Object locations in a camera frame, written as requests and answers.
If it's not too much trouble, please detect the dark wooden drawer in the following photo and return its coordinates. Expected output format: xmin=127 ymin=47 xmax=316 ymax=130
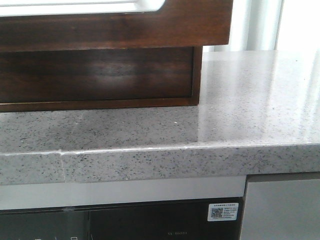
xmin=0 ymin=0 xmax=233 ymax=52

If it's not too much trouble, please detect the dark wooden drawer cabinet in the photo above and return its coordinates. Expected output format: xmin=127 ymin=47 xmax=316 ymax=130
xmin=0 ymin=46 xmax=202 ymax=112

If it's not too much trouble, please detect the black built-in appliance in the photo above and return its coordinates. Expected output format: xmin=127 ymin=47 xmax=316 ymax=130
xmin=0 ymin=176 xmax=246 ymax=240

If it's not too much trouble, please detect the white QR code sticker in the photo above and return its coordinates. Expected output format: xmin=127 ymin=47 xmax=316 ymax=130
xmin=207 ymin=202 xmax=239 ymax=222

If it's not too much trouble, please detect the white pleated curtain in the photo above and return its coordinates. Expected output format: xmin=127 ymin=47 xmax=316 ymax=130
xmin=203 ymin=0 xmax=320 ymax=52

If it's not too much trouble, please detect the grey cabinet door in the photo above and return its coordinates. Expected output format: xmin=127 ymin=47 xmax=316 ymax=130
xmin=240 ymin=172 xmax=320 ymax=240

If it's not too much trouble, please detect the white plastic tray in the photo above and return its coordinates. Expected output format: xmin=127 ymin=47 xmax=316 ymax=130
xmin=0 ymin=0 xmax=166 ymax=17

